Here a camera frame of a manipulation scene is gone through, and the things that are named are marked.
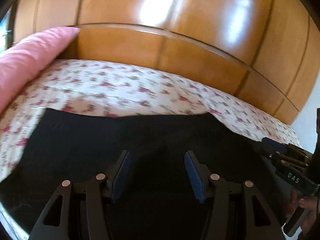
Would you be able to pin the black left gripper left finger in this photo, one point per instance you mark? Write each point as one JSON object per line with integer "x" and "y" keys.
{"x": 77, "y": 210}

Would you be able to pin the right hand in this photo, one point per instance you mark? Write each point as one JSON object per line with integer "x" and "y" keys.
{"x": 306, "y": 202}

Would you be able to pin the black pants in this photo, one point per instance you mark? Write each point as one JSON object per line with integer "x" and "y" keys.
{"x": 143, "y": 177}

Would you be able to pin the floral white bedspread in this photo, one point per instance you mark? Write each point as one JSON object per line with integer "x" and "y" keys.
{"x": 115, "y": 90}

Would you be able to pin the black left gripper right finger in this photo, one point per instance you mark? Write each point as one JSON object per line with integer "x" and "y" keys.
{"x": 237, "y": 210}

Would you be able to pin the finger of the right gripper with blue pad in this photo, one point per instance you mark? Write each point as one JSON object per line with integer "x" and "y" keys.
{"x": 274, "y": 145}

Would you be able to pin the wooden headboard panel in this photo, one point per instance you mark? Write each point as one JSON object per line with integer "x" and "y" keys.
{"x": 265, "y": 52}

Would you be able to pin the pink pillow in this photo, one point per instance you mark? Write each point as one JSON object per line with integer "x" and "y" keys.
{"x": 26, "y": 59}

